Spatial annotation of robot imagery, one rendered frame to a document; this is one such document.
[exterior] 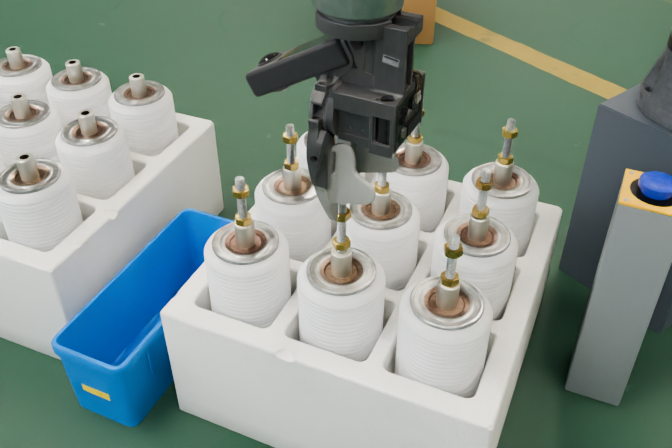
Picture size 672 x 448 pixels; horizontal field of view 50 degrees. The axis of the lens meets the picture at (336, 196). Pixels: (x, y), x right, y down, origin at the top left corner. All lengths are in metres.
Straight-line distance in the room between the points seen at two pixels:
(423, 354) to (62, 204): 0.50
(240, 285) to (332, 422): 0.19
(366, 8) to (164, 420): 0.62
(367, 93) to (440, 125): 0.92
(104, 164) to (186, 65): 0.78
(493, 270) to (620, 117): 0.32
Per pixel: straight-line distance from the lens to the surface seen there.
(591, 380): 1.02
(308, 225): 0.89
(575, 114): 1.64
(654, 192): 0.85
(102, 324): 1.02
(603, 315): 0.94
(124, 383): 0.93
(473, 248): 0.83
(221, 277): 0.81
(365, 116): 0.63
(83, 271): 1.01
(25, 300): 1.04
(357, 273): 0.79
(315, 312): 0.78
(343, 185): 0.67
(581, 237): 1.16
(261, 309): 0.84
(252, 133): 1.50
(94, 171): 1.05
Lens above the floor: 0.79
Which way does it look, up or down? 37 degrees down
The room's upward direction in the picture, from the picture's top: straight up
